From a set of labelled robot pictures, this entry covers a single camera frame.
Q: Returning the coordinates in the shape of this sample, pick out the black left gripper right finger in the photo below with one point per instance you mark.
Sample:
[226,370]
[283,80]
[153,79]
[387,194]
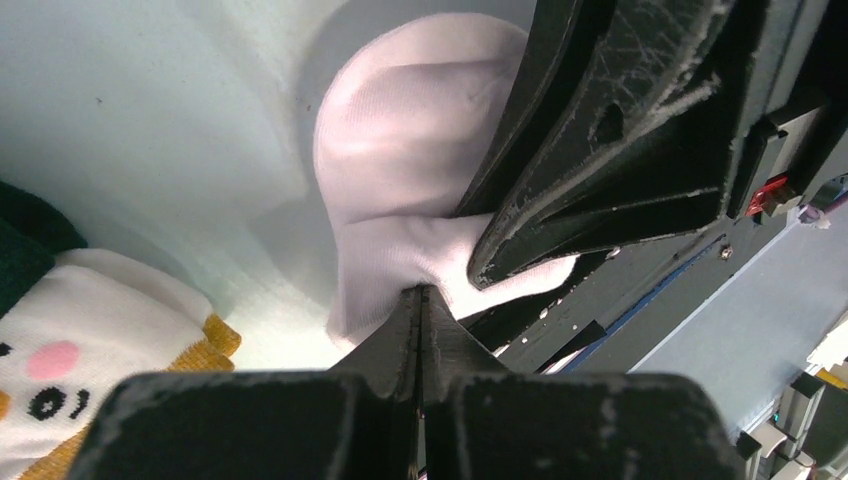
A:
[484,421]

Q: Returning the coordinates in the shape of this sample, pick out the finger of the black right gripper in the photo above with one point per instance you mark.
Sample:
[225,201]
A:
[560,43]
[650,143]

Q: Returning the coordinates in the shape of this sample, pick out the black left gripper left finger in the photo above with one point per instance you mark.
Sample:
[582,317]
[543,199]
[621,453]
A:
[356,420]

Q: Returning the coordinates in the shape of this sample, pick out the white sock with black stripes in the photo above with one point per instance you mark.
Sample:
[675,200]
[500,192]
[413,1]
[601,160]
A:
[399,136]

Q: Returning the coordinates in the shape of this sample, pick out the green snowman sock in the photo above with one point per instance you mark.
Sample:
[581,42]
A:
[75,322]

